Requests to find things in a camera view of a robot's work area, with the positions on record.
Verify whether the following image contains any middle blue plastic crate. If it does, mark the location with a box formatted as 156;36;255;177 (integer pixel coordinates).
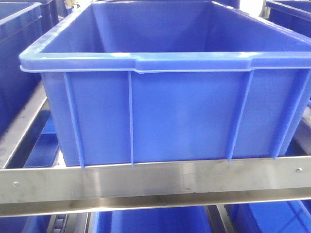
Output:
19;0;311;166

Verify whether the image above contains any blue plastic crate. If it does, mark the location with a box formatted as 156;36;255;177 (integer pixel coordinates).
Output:
0;0;59;133
19;0;311;166
265;0;311;37
91;206;211;233

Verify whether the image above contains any lower blue plastic crate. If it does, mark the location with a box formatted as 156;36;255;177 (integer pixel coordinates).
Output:
91;206;211;233

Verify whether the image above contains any left blue plastic crate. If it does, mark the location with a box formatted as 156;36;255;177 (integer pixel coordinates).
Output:
0;0;59;133

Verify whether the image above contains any right blue plastic crate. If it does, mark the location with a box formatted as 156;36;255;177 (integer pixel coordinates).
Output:
265;0;311;37

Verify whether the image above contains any stainless steel shelf rail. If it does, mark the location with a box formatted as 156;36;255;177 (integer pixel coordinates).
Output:
0;156;311;216

